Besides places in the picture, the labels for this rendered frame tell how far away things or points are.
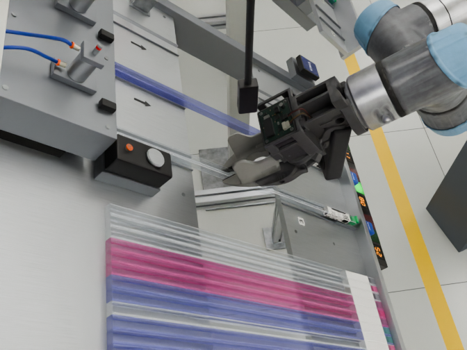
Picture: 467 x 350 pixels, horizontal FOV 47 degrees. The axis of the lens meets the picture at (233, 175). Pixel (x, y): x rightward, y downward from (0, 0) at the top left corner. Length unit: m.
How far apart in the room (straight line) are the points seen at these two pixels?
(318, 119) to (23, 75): 0.34
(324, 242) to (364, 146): 1.15
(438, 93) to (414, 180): 1.32
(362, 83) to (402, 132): 1.43
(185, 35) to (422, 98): 0.46
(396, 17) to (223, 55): 0.34
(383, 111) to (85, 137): 0.35
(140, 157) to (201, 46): 0.42
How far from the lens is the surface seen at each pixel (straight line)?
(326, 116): 0.68
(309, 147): 0.69
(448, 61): 0.66
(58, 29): 0.65
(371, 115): 0.67
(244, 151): 0.77
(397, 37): 0.81
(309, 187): 0.94
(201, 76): 2.19
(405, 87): 0.66
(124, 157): 0.60
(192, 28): 0.96
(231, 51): 1.01
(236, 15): 1.31
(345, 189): 1.03
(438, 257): 1.86
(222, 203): 1.49
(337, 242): 0.93
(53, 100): 0.58
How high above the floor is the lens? 1.58
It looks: 57 degrees down
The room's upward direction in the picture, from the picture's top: straight up
